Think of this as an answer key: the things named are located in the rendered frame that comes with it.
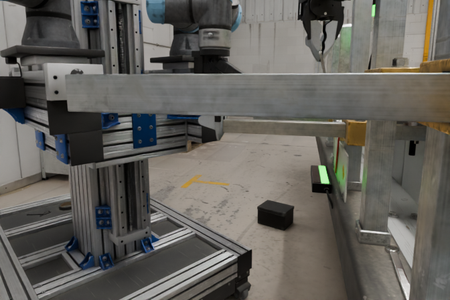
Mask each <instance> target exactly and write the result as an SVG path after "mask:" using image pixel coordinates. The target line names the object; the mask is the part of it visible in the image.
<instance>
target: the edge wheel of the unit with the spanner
mask: <svg viewBox="0 0 450 300"><path fill-rule="evenodd" d="M408 125H410V126H422V124H420V123H417V122H414V121H408ZM415 150H416V144H415V141H410V145H409V152H408V154H409V155H412V156H414V155H415Z"/></svg>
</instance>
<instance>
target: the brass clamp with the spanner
mask: <svg viewBox="0 0 450 300"><path fill-rule="evenodd" d="M366 122H367V120H366ZM366 122H359V121H355V120H343V119H342V123H345V124H346V136H345V138H343V139H344V141H345V142H346V144H347V145H353V146H365V140H366Z"/></svg>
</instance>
